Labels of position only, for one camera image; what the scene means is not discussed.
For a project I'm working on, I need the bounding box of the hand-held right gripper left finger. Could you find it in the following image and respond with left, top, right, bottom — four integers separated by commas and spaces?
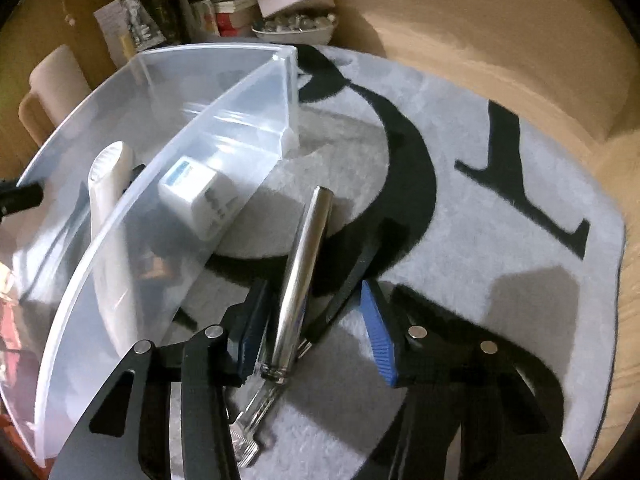
47, 277, 273, 480

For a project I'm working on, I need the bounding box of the white handheld massager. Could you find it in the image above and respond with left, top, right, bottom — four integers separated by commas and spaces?
87, 141, 151, 356

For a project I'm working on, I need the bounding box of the clear plastic storage box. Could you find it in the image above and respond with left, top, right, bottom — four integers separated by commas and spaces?
0, 42, 301, 473

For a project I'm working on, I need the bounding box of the pink cup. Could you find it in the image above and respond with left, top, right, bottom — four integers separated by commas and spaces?
19, 45, 92, 147

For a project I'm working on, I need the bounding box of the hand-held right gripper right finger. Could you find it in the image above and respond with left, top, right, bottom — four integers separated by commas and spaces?
360, 280, 581, 480

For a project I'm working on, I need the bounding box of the grey rug with black letters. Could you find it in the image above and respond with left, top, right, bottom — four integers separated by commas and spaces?
165, 42, 628, 480

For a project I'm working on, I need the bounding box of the white bowl of pebbles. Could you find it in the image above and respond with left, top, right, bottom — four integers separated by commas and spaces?
250, 12, 338, 46

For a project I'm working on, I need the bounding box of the silver and black metal tool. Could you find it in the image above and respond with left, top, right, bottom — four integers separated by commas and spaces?
260, 186, 386, 396

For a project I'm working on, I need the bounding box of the white paper note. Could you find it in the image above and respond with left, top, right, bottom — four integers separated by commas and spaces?
94, 0, 137, 59

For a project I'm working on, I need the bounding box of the white charger plug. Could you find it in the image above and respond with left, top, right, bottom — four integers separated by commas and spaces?
157, 156, 238, 242

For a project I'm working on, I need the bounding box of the dark wine bottle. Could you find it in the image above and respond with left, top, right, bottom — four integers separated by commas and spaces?
127, 0, 193, 47

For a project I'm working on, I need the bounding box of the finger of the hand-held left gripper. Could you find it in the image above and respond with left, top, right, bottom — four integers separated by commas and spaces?
0, 180, 45, 219

